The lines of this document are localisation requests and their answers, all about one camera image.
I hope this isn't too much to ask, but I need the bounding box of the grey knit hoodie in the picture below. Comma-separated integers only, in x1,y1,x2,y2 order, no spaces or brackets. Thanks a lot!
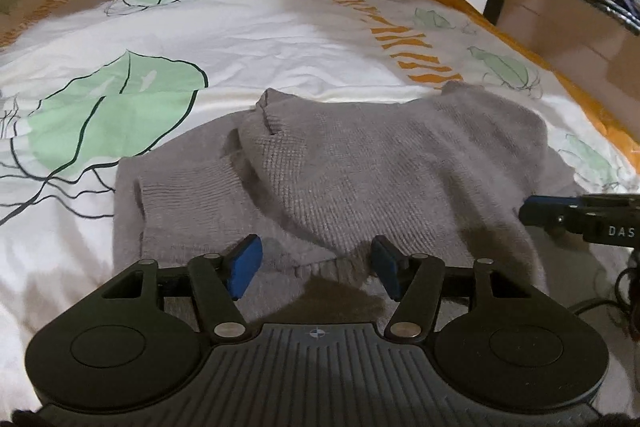
112,81,576,310

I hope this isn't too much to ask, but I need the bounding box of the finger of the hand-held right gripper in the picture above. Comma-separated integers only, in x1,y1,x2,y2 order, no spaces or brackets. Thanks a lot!
518,194,587,236

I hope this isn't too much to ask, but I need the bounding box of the leaf printed bed cover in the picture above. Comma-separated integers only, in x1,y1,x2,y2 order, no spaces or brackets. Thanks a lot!
0,0,640,414

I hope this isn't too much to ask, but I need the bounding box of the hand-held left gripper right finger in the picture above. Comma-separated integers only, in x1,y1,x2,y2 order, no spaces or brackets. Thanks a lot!
371,234,534,343

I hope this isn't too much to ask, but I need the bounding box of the black cable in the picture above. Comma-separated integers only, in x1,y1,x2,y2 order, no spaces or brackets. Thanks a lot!
569,251,640,323

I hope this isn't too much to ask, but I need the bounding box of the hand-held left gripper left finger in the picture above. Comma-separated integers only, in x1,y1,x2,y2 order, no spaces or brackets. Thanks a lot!
101,234,264,342

